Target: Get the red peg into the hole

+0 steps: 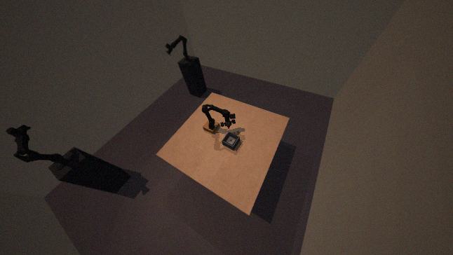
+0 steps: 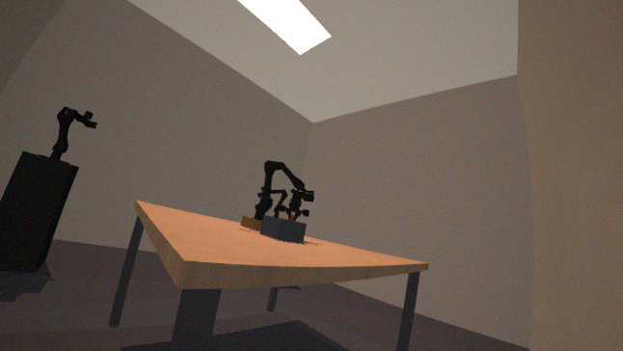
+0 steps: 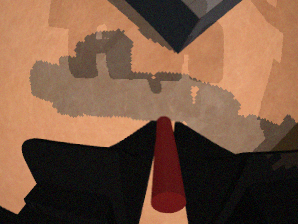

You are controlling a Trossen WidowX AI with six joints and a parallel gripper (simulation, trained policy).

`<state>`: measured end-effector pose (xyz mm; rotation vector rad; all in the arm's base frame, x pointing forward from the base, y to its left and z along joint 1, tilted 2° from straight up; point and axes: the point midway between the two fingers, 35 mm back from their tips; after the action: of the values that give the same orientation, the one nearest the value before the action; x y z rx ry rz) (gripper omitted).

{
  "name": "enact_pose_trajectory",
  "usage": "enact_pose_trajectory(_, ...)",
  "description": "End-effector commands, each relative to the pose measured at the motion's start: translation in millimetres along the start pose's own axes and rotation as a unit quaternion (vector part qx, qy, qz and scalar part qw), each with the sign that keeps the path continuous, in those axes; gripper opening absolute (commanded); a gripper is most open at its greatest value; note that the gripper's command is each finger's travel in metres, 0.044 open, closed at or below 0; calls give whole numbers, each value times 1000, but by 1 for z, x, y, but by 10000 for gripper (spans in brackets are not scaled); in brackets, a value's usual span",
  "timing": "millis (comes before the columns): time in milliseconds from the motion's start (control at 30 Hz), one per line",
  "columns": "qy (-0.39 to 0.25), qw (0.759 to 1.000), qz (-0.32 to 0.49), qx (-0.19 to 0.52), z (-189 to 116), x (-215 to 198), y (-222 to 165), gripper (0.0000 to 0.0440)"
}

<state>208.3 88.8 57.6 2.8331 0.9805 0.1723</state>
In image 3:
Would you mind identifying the dark red peg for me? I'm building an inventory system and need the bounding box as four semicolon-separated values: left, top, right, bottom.
150;116;186;213

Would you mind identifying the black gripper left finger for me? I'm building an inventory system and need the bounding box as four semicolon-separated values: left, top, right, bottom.
21;121;156;224

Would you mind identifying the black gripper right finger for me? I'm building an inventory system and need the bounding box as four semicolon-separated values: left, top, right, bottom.
173;123;298;224

